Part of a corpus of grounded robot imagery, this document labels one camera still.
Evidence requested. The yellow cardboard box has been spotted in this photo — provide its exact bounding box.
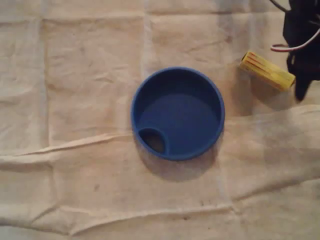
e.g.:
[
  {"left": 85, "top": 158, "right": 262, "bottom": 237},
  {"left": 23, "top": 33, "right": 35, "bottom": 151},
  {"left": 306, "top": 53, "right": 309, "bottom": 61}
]
[{"left": 239, "top": 50, "right": 297, "bottom": 91}]

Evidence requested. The blue round bowl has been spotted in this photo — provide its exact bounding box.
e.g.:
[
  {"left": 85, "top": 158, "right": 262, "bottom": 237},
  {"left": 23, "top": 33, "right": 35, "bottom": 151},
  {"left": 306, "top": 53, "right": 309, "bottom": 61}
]
[{"left": 130, "top": 66, "right": 225, "bottom": 161}]

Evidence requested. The beige wrinkled cloth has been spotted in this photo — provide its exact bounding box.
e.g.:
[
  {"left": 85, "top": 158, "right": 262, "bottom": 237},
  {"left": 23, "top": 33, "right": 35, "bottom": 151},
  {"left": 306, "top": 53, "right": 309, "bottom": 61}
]
[{"left": 0, "top": 0, "right": 320, "bottom": 240}]

